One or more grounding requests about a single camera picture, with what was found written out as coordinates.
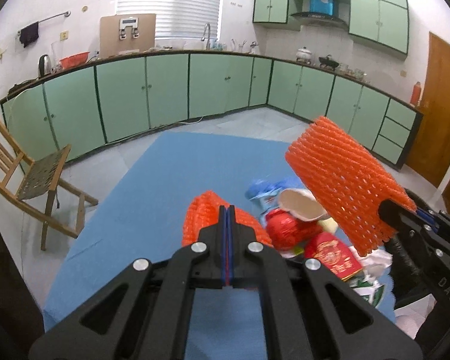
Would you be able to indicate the group of glass jars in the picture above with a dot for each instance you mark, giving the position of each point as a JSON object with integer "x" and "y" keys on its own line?
{"x": 352, "y": 71}

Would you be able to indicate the green wall cabinets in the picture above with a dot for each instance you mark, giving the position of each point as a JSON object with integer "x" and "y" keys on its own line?
{"x": 363, "y": 15}

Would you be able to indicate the white cooking pot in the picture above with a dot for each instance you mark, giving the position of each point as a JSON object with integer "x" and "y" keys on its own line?
{"x": 303, "y": 54}

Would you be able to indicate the wooden door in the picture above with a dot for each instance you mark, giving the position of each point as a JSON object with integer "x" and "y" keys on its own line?
{"x": 440, "y": 112}

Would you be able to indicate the crumpled blue plastic glove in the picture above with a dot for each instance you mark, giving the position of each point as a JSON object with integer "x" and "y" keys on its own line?
{"x": 257, "y": 189}

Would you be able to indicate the black wok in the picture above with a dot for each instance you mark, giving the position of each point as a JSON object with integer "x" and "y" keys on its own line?
{"x": 328, "y": 61}

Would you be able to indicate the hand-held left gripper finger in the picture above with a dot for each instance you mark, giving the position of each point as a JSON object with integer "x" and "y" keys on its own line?
{"x": 225, "y": 247}
{"x": 231, "y": 247}

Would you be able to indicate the green and white packet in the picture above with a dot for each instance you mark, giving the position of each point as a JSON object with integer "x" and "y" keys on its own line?
{"x": 371, "y": 292}

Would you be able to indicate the wooden chair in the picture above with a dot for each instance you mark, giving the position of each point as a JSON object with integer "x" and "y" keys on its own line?
{"x": 41, "y": 174}

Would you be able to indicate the red packet with gold print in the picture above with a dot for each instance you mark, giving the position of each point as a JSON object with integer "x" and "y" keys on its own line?
{"x": 330, "y": 255}

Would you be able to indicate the blue mat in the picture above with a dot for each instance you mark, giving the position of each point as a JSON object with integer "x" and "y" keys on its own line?
{"x": 153, "y": 195}

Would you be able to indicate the glassware beside sink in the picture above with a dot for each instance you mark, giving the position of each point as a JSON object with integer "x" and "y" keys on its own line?
{"x": 243, "y": 46}

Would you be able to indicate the blue and white carton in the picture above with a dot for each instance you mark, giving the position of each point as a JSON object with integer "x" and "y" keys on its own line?
{"x": 268, "y": 205}

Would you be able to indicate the electric kettle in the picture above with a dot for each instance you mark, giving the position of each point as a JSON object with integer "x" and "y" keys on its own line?
{"x": 45, "y": 65}

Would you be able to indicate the cardboard box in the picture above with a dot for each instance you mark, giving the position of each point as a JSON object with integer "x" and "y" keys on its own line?
{"x": 110, "y": 37}

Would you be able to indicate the red paper cup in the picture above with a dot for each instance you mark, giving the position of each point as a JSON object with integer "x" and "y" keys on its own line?
{"x": 285, "y": 228}

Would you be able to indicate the metal sink faucet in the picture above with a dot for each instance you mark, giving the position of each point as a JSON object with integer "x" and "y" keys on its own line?
{"x": 207, "y": 30}

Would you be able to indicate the red thermos bottle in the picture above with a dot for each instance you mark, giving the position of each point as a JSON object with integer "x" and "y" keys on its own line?
{"x": 416, "y": 93}

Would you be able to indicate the green base cabinets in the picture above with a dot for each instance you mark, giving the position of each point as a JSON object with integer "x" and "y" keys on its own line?
{"x": 165, "y": 90}

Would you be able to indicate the red plastic basin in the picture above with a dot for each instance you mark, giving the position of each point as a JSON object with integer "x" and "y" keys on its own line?
{"x": 74, "y": 60}

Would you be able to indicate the range hood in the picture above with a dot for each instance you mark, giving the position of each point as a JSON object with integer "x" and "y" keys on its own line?
{"x": 317, "y": 18}

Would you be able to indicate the white tissue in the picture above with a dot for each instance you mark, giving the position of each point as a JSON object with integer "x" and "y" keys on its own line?
{"x": 375, "y": 264}

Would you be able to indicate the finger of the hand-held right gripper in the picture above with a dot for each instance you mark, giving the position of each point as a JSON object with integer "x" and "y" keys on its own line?
{"x": 393, "y": 212}

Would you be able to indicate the orange foam fruit net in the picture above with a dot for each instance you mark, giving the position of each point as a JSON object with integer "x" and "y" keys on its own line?
{"x": 198, "y": 213}
{"x": 341, "y": 180}

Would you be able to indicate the dark hanging towel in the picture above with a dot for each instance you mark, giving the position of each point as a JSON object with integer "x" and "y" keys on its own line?
{"x": 29, "y": 34}

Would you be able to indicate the metal towel rail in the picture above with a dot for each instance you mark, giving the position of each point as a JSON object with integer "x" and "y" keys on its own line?
{"x": 54, "y": 17}

